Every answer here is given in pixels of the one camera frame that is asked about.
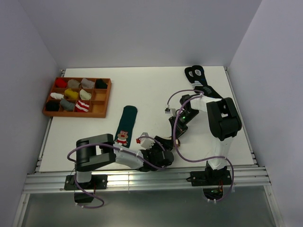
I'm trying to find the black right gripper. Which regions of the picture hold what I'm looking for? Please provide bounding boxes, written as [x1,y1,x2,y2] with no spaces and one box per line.
[169,109,200,141]

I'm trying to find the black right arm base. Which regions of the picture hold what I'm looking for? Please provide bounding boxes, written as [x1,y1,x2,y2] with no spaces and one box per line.
[186,167,233,201]

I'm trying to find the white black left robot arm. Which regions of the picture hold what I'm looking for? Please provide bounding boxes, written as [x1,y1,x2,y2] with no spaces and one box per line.
[68,132,174,189]

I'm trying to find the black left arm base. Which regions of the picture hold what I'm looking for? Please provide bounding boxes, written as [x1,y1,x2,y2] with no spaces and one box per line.
[64,175,107,204]

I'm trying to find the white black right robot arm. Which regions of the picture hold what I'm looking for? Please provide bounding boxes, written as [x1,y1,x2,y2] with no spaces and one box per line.
[169,94,242,184]

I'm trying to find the black sports sock, right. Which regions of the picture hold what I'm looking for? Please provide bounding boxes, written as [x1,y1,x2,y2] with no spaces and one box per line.
[191,65,223,99]

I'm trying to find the black sports sock,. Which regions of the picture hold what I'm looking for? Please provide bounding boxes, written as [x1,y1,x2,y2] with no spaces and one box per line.
[191,65,223,99]
[184,65,208,90]

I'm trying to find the black sports sock, left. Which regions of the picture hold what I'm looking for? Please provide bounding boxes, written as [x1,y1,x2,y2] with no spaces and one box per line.
[184,65,208,90]

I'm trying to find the dark green reindeer sock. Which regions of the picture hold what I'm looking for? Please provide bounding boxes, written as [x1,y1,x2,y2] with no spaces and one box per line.
[114,105,138,148]

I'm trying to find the rolled red white striped sock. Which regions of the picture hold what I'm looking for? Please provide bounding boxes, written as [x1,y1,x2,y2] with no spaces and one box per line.
[74,100,89,113]

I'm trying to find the rolled black sock, top row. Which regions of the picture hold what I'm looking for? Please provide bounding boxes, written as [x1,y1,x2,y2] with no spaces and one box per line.
[95,79,108,89]

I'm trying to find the rolled black sock, row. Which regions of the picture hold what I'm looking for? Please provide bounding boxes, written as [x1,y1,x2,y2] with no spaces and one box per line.
[45,101,60,112]
[95,79,108,89]

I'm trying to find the rolled cream sock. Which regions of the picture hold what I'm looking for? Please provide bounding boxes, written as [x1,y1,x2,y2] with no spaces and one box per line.
[79,89,92,100]

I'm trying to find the rolled light grey sock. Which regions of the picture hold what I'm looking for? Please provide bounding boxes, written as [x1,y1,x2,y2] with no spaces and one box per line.
[81,78,95,89]

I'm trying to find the rolled dark grey sock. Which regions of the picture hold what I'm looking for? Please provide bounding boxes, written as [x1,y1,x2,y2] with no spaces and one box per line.
[60,99,75,112]

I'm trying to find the wooden compartment tray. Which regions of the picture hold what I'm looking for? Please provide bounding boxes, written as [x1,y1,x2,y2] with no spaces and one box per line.
[43,77,112,118]

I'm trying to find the rolled yellow sock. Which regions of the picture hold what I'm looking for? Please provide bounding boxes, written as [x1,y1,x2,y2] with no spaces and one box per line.
[64,88,79,100]

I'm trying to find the rolled beige grey sock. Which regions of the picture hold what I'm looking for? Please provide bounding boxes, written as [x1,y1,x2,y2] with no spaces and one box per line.
[67,79,80,88]

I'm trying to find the rolled black sock, bottom row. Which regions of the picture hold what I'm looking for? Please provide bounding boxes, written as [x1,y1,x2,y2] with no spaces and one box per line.
[45,101,60,112]

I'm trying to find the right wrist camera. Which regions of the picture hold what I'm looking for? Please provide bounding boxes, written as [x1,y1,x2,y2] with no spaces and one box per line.
[165,104,176,116]

